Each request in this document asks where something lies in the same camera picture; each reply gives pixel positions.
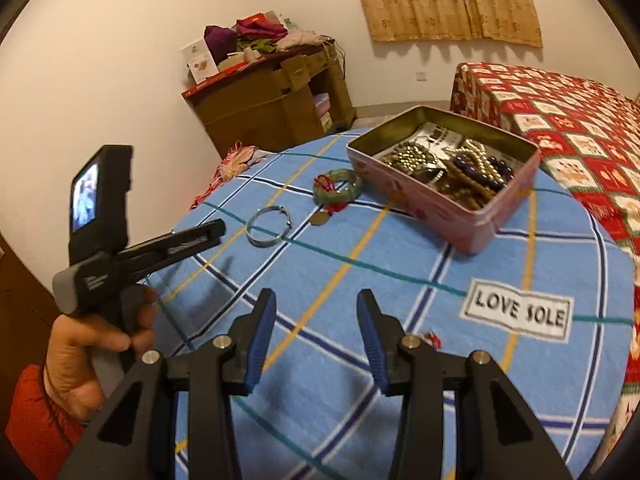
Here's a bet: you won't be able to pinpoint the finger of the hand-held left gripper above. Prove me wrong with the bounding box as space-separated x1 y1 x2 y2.
117 219 227 283

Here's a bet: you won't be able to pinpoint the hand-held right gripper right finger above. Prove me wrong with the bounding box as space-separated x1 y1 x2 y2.
356 289 573 480

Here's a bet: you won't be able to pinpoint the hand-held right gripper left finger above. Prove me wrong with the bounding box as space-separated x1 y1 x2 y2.
57 288 277 480

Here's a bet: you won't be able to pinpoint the silver bangle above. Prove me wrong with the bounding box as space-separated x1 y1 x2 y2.
246 205 292 247

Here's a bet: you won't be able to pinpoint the pink tin box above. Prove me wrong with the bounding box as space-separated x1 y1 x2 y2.
346 105 543 255

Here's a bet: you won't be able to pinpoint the brown wooden bead necklace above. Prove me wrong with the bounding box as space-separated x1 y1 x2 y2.
435 157 493 210

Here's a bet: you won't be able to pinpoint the metallic bead bracelet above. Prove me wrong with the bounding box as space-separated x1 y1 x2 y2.
382 141 443 183

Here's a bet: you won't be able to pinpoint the dark blue bead bracelet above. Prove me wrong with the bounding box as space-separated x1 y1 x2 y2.
452 152 516 192

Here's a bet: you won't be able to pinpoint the pearl necklace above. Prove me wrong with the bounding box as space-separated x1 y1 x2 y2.
452 140 493 183

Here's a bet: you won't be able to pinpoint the person's left forearm red sleeve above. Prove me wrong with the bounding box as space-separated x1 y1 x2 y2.
5 364 86 480

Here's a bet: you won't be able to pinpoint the person's left hand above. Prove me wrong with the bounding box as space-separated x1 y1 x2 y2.
44 285 160 423

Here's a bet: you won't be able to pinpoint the blue plaid blanket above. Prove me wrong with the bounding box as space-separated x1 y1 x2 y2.
145 130 636 480

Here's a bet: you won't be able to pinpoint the wooden door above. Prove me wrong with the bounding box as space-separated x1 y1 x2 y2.
0 232 58 401

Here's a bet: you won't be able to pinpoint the brown cardboard boxes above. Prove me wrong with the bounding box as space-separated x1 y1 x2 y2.
181 42 357 160

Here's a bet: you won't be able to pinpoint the flat red box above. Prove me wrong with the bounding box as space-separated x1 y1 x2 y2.
181 55 266 100

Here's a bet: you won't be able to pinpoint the white carton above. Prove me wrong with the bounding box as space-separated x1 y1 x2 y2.
180 37 221 86

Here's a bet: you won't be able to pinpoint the pink storage box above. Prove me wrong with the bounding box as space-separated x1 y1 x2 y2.
312 92 333 131

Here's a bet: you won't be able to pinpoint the pile of clothes on desk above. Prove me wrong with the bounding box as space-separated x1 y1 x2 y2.
204 16 321 61

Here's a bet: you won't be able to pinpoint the black white booklet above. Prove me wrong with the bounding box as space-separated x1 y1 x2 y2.
377 122 468 161

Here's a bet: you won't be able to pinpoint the bed with red printed blanket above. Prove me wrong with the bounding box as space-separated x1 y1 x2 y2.
449 61 640 461

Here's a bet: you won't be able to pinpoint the beige patterned curtain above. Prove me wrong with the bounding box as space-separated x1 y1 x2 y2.
347 0 544 49

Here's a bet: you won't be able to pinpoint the green jade bangle red cord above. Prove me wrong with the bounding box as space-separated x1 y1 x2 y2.
312 169 363 207

